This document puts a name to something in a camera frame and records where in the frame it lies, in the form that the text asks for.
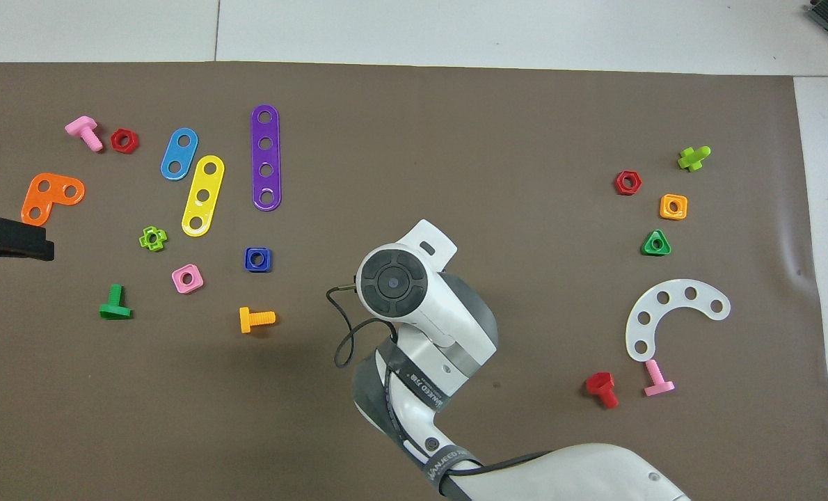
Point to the blue square plastic nut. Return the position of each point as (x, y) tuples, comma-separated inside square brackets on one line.
[(268, 259)]

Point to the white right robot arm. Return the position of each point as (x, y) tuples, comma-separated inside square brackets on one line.
[(456, 327)]

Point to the orange angled three-hole plate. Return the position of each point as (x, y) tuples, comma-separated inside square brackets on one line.
[(59, 189)]

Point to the green plastic bolt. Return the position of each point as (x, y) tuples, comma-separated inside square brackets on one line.
[(115, 311)]

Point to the pink plastic bolt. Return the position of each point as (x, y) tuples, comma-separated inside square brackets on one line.
[(82, 127), (659, 387)]

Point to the lime green cross nut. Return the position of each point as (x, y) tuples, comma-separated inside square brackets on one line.
[(162, 238)]

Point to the red hexagon plastic nut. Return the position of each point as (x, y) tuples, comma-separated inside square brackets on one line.
[(637, 182), (134, 141)]

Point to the pink square plastic nut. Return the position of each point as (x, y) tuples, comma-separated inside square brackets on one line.
[(197, 284)]

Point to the blue two-hole plate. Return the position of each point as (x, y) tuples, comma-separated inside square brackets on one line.
[(179, 154)]

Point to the yellow three-hole plate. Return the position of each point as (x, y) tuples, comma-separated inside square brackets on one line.
[(207, 182)]

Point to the orange plastic bolt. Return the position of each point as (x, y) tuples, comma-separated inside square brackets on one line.
[(247, 320)]

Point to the purple four-hole plate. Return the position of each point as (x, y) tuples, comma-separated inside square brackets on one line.
[(266, 156)]

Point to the brown table mat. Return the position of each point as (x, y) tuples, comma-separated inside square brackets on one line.
[(497, 139)]

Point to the red plastic bolt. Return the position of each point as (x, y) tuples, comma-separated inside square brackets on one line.
[(600, 383)]

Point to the green triangle plastic nut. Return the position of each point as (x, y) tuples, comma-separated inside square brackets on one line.
[(648, 250)]

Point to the white curved five-hole plate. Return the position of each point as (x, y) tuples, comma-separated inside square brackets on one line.
[(677, 293)]

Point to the orange square plastic nut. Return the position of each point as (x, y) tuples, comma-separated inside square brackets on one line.
[(683, 207)]

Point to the lime green cross-head bolt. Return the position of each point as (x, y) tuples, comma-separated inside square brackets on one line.
[(692, 160)]

